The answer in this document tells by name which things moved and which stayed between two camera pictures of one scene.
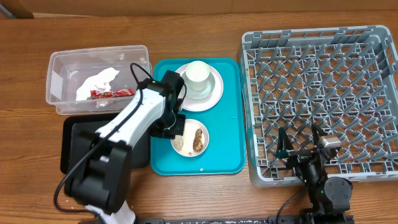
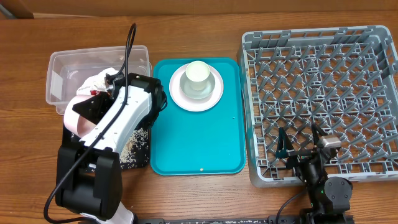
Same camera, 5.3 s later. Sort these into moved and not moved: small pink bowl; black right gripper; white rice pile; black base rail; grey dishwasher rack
Moved: small pink bowl; white rice pile
Not moved: grey dishwasher rack; black base rail; black right gripper
